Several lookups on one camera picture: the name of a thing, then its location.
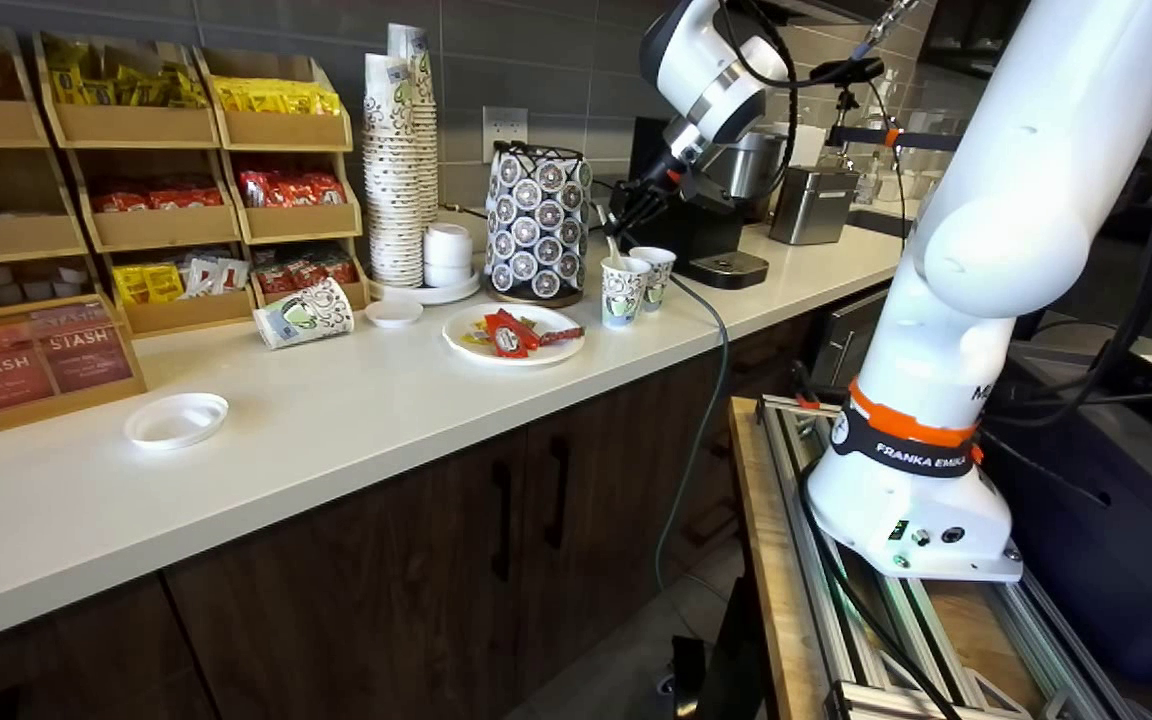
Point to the wire coffee pod carousel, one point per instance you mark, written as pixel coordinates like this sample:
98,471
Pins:
535,222

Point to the left patterned paper cup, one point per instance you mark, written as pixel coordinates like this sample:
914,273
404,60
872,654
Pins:
623,290

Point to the small white bowl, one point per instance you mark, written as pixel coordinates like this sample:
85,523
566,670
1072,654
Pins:
393,312

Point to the left stack of paper cups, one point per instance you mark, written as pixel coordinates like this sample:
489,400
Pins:
391,173

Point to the tipped patterned paper cup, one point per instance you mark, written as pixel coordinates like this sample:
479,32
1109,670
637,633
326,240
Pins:
310,312

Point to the wooden tea box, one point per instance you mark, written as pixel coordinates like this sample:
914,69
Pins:
63,357

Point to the white plastic cup lid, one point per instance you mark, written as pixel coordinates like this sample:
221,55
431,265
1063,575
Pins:
177,423

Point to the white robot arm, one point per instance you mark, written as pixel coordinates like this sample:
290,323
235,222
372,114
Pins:
1007,233

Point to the stack of paper cups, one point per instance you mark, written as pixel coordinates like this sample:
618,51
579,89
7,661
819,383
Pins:
391,173
412,114

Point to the right patterned paper cup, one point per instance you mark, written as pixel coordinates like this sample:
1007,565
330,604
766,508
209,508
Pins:
656,273

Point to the grey coffee machine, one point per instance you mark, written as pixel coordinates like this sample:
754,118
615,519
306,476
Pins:
705,219

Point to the white wall power outlet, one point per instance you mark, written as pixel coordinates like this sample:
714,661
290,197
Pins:
502,124

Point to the right stack of paper cups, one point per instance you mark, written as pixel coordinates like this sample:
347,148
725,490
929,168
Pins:
412,114

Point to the white paper plate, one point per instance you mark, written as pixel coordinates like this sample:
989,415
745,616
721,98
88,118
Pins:
463,323

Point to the stack of white lids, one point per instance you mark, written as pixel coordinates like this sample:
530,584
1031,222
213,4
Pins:
446,255

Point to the red snack packets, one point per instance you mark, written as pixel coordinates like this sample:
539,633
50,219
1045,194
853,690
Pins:
512,339

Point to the wooden tea organizer shelf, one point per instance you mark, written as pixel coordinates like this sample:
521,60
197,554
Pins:
177,187

